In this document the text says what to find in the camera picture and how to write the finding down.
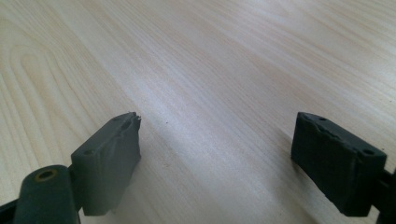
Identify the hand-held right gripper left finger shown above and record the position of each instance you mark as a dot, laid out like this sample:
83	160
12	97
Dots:
106	165

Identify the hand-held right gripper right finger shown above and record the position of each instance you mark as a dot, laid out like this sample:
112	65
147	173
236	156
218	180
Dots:
339	168

